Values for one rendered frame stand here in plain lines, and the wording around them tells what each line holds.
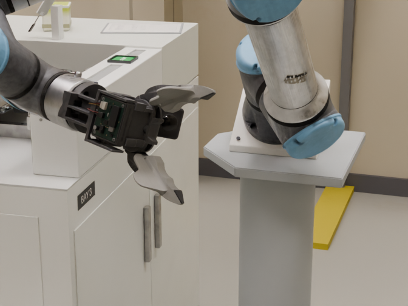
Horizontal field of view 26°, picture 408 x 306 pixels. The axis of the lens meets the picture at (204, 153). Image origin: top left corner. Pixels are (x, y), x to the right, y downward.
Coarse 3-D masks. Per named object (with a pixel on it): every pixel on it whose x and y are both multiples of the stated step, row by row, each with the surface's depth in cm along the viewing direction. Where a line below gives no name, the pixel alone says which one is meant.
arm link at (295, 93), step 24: (240, 0) 122; (264, 0) 124; (288, 0) 125; (264, 24) 130; (288, 24) 134; (264, 48) 138; (288, 48) 138; (264, 72) 146; (288, 72) 143; (312, 72) 148; (264, 96) 157; (288, 96) 149; (312, 96) 151; (288, 120) 153; (312, 120) 153; (336, 120) 156; (288, 144) 157; (312, 144) 158
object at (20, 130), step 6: (0, 126) 191; (6, 126) 191; (12, 126) 190; (18, 126) 190; (24, 126) 190; (0, 132) 191; (6, 132) 191; (12, 132) 191; (18, 132) 190; (24, 132) 190; (30, 132) 190; (30, 138) 190
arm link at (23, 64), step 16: (0, 16) 122; (0, 32) 118; (0, 48) 117; (16, 48) 120; (0, 64) 117; (16, 64) 119; (32, 64) 122; (0, 80) 119; (16, 80) 121; (32, 80) 122; (16, 96) 123
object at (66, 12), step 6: (66, 6) 230; (48, 12) 231; (66, 12) 231; (42, 18) 231; (48, 18) 231; (66, 18) 232; (42, 24) 232; (48, 24) 232; (66, 24) 232; (48, 30) 232; (66, 30) 233
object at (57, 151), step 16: (128, 48) 214; (96, 64) 196; (112, 64) 196; (128, 64) 196; (144, 64) 200; (160, 64) 212; (96, 80) 183; (112, 80) 182; (128, 80) 190; (144, 80) 201; (160, 80) 213; (32, 128) 165; (48, 128) 165; (64, 128) 164; (32, 144) 167; (48, 144) 166; (64, 144) 165; (80, 144) 165; (48, 160) 167; (64, 160) 166; (80, 160) 166; (96, 160) 174; (64, 176) 167; (80, 176) 167
